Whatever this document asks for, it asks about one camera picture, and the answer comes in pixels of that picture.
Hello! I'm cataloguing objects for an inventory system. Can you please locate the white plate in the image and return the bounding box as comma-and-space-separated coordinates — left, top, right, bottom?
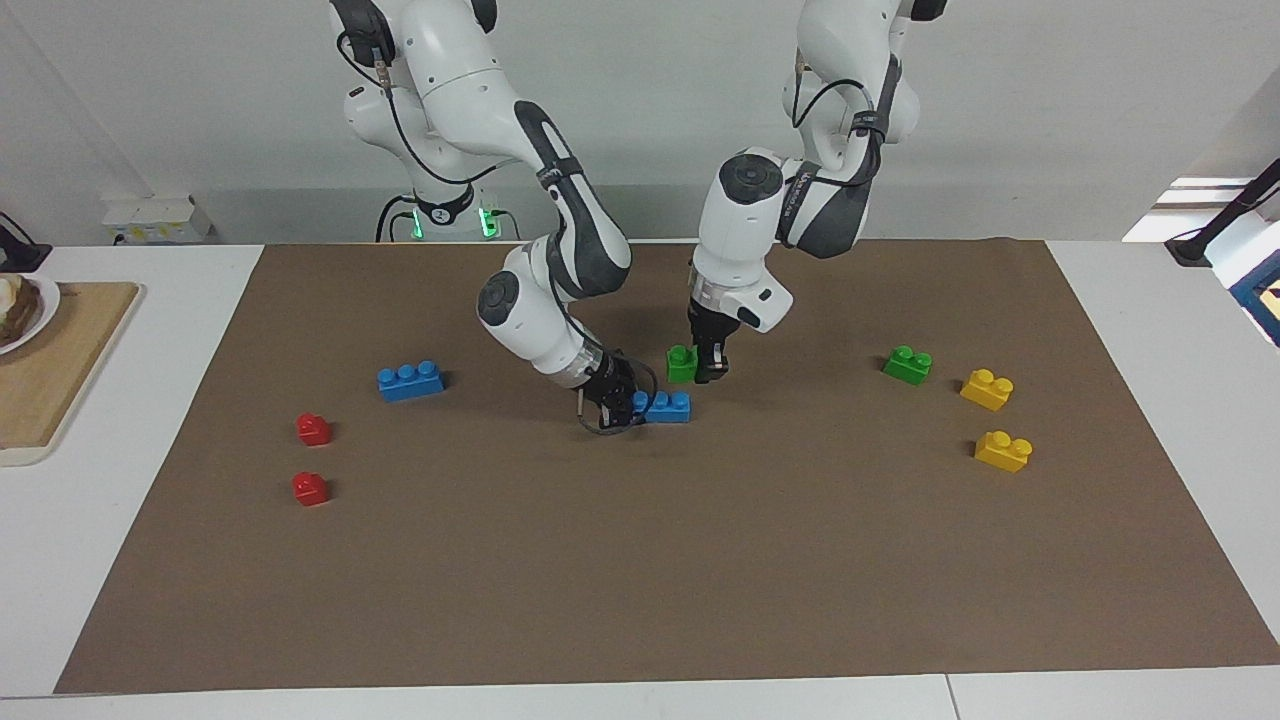
0, 275, 61, 356

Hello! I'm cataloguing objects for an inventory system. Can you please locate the blue framed box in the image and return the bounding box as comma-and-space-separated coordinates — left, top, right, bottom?
1230, 250, 1280, 349

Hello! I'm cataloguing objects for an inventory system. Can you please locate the white power strip box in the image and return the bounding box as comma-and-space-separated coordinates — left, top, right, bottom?
100, 195, 219, 246

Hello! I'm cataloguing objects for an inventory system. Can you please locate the black base cable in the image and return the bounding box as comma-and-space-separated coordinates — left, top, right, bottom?
375, 193, 421, 244

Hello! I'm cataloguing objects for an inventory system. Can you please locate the yellow two-stud toy brick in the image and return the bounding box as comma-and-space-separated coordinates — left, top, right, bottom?
960, 368, 1015, 413
974, 430, 1034, 473

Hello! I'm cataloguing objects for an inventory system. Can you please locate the black device base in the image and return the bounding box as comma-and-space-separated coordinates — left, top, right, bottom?
0, 212, 53, 273

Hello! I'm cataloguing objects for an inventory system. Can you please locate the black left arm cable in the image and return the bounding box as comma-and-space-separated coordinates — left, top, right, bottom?
790, 50, 896, 191

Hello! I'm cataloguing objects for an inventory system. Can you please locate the blue three-stud toy brick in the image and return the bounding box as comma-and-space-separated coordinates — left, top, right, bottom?
634, 390, 693, 425
377, 360, 446, 404

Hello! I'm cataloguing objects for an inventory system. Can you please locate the wooden cutting board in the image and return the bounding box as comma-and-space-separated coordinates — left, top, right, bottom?
0, 281, 144, 468

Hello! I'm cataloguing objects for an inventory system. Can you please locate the brown food on plate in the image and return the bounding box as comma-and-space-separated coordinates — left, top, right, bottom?
0, 275, 43, 346

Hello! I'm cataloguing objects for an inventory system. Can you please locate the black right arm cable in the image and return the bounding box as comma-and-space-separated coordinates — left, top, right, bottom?
335, 20, 661, 436

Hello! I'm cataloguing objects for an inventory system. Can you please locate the brown paper table mat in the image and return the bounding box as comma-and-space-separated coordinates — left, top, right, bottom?
53, 237, 1280, 695

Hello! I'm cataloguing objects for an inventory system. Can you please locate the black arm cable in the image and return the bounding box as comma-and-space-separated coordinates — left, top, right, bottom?
335, 20, 661, 436
790, 50, 896, 191

